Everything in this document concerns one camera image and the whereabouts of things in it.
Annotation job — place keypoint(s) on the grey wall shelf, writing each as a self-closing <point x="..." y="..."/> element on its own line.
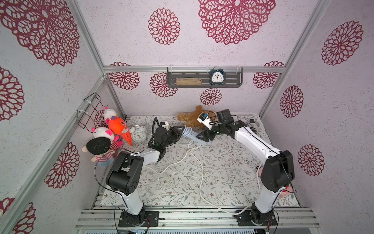
<point x="234" y="78"/>

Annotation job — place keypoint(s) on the black-haired doll plush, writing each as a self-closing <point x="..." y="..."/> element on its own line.
<point x="98" y="147"/>

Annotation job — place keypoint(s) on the black wire basket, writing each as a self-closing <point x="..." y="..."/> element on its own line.
<point x="92" y="116"/>

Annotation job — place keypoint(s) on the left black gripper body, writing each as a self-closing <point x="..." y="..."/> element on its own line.
<point x="173" y="136"/>

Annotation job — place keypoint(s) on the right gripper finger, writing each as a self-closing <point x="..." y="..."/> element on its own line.
<point x="202" y="135"/>
<point x="208" y="139"/>

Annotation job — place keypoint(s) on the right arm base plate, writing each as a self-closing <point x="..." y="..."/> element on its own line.
<point x="255" y="218"/>

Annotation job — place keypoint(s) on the pink striped pig plush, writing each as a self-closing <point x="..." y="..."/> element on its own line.
<point x="106" y="132"/>

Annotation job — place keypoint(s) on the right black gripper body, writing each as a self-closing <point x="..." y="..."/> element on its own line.
<point x="212" y="133"/>

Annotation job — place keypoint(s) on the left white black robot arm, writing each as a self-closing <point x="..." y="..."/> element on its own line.
<point x="124" y="175"/>

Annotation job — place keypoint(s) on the teal alarm clock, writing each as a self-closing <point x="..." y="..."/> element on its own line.
<point x="217" y="77"/>

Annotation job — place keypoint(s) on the blue power strip with cord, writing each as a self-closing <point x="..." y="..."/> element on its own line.
<point x="187" y="132"/>

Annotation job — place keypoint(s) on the white round alarm clock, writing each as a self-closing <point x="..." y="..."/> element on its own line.
<point x="138" y="133"/>

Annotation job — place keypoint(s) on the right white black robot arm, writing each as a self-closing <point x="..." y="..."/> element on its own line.
<point x="278" y="167"/>

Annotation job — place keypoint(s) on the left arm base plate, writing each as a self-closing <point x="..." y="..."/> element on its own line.
<point x="143" y="219"/>

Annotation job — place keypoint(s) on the pink red dotted plush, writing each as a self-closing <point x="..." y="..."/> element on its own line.
<point x="288" y="190"/>

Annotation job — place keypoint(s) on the orange fox plush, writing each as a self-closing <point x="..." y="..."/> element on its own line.
<point x="119" y="127"/>

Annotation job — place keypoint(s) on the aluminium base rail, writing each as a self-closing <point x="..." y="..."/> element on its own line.
<point x="162" y="218"/>

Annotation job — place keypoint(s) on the brown teddy bear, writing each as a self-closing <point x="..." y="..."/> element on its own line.
<point x="190" y="119"/>

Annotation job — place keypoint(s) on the beige pouch on shelf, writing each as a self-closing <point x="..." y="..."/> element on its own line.
<point x="188" y="82"/>

